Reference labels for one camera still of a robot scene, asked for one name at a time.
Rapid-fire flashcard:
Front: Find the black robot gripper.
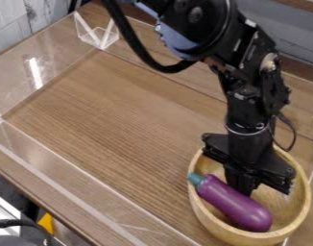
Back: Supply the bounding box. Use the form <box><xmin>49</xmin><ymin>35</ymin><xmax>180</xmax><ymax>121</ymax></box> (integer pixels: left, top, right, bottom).
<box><xmin>202</xmin><ymin>127</ymin><xmax>296</xmax><ymax>196</ymax></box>

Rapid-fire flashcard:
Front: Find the purple toy eggplant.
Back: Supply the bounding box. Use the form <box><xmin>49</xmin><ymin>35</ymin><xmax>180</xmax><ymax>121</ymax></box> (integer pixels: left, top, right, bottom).
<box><xmin>187</xmin><ymin>172</ymin><xmax>272</xmax><ymax>233</ymax></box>

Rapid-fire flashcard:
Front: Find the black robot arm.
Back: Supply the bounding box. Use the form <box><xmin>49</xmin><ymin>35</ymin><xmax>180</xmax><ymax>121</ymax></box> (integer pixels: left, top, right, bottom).
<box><xmin>101</xmin><ymin>0</ymin><xmax>296</xmax><ymax>195</ymax></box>

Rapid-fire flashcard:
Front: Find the brown wooden bowl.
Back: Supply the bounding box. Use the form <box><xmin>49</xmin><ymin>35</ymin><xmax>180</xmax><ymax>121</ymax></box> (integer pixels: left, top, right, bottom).
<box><xmin>187</xmin><ymin>147</ymin><xmax>311</xmax><ymax>246</ymax></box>

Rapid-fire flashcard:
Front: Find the black device with yellow label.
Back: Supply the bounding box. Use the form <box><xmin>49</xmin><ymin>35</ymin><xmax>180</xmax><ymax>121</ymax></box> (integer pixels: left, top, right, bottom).
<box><xmin>0</xmin><ymin>215</ymin><xmax>68</xmax><ymax>246</ymax></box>

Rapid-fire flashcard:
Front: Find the clear acrylic corner bracket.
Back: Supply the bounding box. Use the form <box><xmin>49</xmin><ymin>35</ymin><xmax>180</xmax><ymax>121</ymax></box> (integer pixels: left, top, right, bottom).
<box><xmin>73</xmin><ymin>12</ymin><xmax>119</xmax><ymax>51</ymax></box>

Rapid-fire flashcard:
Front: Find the black cable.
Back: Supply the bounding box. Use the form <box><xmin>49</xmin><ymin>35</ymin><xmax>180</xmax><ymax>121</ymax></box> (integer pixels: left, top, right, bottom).
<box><xmin>0</xmin><ymin>218</ymin><xmax>53</xmax><ymax>246</ymax></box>

